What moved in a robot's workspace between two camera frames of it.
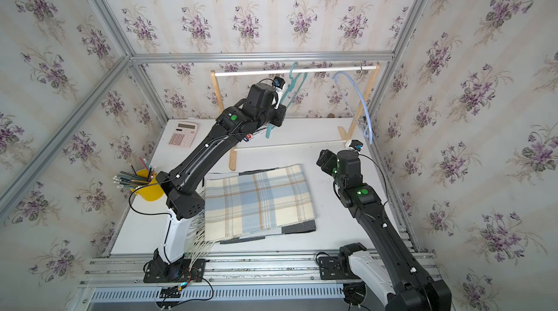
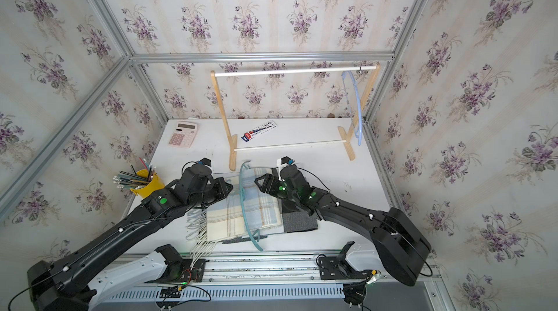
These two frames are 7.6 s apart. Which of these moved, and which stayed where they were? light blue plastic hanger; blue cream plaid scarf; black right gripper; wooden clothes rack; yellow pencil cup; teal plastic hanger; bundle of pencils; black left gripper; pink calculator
Moved: black right gripper; teal plastic hanger; black left gripper; light blue plastic hanger
Stayed: bundle of pencils; blue cream plaid scarf; wooden clothes rack; pink calculator; yellow pencil cup
